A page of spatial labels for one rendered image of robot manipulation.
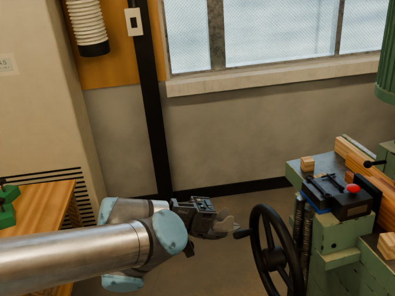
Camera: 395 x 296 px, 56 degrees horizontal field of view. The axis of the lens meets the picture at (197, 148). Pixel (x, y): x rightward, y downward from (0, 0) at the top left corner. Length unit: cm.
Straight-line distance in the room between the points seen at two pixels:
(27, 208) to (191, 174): 104
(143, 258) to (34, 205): 123
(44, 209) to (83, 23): 88
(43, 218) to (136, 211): 94
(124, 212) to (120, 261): 23
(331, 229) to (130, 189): 176
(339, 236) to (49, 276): 63
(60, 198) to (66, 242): 127
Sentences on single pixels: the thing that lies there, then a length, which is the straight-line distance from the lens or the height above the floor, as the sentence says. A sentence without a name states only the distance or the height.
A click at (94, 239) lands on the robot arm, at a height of 113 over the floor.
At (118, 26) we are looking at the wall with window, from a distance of 208.
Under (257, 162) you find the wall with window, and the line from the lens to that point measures 250.
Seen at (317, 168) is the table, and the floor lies 90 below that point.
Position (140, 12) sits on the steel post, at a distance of 199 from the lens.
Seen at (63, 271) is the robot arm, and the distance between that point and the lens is 63.
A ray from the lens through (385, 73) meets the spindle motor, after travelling 91.
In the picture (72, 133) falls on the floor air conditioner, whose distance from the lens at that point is 198.
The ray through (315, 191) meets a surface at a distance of 94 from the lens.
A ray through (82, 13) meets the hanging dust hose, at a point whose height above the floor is 128.
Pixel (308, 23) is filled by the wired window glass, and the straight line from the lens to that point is 234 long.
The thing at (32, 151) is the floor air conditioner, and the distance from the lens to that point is 208.
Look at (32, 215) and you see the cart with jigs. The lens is 184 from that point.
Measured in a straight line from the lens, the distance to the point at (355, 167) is 120.
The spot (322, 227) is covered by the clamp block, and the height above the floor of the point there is 95.
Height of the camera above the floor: 155
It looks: 29 degrees down
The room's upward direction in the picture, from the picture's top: 5 degrees counter-clockwise
